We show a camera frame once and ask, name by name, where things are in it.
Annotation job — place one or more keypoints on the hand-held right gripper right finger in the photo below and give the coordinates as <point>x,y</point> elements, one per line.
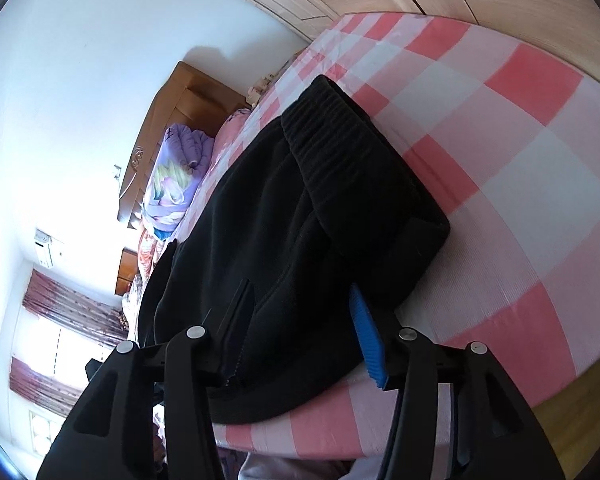
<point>369,342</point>

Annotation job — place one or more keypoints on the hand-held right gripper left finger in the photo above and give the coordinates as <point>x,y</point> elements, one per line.
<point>219,347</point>

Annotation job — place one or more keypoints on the black sweatshirt with white lettering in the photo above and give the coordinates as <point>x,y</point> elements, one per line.
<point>290,240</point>

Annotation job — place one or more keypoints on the red floral blanket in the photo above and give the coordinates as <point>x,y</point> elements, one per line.
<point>142,270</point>

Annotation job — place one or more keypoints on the brown wooden nightstand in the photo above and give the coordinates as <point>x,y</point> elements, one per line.
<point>126,272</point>

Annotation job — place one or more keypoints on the reddish patterned curtain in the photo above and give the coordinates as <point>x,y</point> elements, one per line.
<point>42,385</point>
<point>75,305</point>

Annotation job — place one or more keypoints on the purple printed quilt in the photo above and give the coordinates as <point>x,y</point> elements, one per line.
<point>177,175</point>

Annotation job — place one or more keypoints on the white air conditioner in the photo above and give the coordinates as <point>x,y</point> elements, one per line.
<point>47,247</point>

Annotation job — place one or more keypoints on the pink pillow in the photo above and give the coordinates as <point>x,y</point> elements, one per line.
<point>230,130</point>

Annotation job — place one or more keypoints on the pink checked bed sheet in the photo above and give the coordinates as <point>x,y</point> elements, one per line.
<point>505,170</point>

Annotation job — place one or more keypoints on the wooden headboard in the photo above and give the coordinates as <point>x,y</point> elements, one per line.
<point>165,110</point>

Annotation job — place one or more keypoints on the cloth-covered nightstand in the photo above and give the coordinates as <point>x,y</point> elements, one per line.
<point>262,87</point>

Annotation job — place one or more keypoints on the wall socket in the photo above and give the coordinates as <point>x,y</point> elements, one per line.
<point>117,172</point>

